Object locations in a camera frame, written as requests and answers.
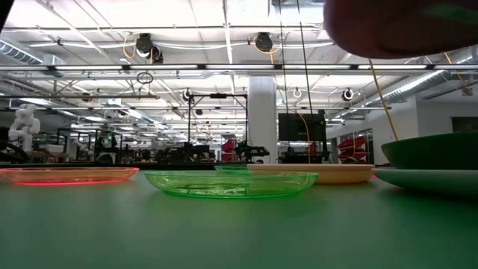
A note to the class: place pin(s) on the small clear green plate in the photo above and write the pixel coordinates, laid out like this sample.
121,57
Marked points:
231,168

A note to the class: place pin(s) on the clear red plastic plate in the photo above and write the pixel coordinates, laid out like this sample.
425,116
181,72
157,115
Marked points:
67,175

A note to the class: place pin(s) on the pink plastic plate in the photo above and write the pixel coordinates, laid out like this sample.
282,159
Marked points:
392,30

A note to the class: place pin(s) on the dark green plastic plate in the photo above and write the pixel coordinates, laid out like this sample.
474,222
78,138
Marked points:
437,153

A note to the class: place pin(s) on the black background robot arm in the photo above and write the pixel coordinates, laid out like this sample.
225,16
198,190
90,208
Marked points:
252,151

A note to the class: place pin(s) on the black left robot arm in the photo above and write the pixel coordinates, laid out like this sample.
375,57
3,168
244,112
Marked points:
3,7

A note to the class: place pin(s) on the white building column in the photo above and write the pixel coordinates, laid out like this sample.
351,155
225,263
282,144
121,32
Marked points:
261,112

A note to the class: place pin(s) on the large clear green plate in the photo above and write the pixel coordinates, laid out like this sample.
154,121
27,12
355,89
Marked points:
224,185

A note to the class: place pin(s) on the black hanging monitor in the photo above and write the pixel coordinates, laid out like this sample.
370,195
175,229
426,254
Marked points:
293,127

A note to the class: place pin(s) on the red storage bins rack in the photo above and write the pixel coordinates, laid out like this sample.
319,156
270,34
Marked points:
353,147

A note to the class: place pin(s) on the large white plastic plate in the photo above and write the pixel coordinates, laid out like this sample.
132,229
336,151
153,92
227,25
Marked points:
433,181

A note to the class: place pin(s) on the white robot figure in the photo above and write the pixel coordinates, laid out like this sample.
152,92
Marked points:
24,125

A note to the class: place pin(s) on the black tall frame rig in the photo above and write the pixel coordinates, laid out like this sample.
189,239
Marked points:
218,95

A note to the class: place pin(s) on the silver ventilation duct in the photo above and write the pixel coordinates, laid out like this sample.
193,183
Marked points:
422,84

